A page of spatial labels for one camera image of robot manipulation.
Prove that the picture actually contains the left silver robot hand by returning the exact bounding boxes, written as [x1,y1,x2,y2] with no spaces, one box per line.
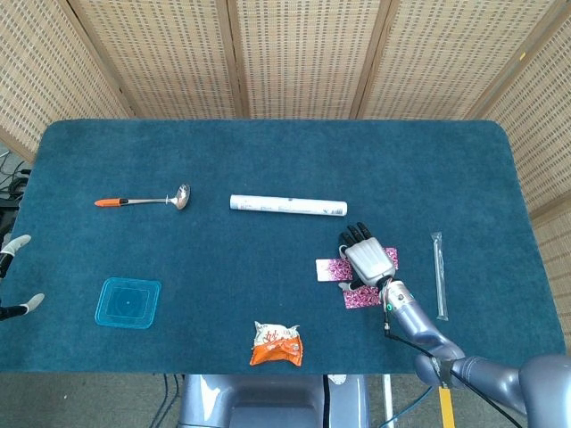
[0,234,46,322]

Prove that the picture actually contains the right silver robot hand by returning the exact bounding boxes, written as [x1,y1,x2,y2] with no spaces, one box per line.
[336,221,399,293]

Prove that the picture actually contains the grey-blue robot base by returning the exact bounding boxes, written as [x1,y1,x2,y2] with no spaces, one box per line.
[178,374,371,428]

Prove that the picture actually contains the black equipment box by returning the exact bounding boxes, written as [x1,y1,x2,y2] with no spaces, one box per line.
[0,200,21,233]

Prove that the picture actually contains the clear plastic wrapped straw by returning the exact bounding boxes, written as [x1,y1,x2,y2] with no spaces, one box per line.
[430,231,449,321]

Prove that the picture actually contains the white printed paper roll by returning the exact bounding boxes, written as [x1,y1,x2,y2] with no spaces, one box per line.
[229,193,349,219]

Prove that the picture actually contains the blue translucent plastic lid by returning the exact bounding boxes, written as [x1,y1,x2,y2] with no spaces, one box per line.
[94,276,162,330]

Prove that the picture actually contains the orange and white snack bag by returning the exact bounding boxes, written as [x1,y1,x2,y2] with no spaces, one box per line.
[248,320,303,367]

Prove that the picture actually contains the white metal pole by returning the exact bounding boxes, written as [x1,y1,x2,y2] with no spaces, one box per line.
[381,374,396,428]

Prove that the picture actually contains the teal carpet table cover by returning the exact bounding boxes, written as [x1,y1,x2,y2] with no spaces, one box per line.
[0,119,562,375]

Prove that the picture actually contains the yellow floor tape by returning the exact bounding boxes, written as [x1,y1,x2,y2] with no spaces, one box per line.
[439,385,456,428]

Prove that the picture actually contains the woven bamboo folding screen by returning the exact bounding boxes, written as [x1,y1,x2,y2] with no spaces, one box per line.
[0,0,571,322]

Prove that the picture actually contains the black cable bundle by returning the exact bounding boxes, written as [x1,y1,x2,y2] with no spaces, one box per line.
[0,153,31,202]

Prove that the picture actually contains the blue floor cable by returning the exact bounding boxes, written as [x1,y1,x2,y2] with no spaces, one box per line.
[392,383,434,423]

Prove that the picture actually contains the steel ladle with orange handle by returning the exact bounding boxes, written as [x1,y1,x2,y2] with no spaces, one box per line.
[94,183,192,210]

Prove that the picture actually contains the black cables under table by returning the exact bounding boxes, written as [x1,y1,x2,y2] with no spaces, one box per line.
[151,374,185,428]

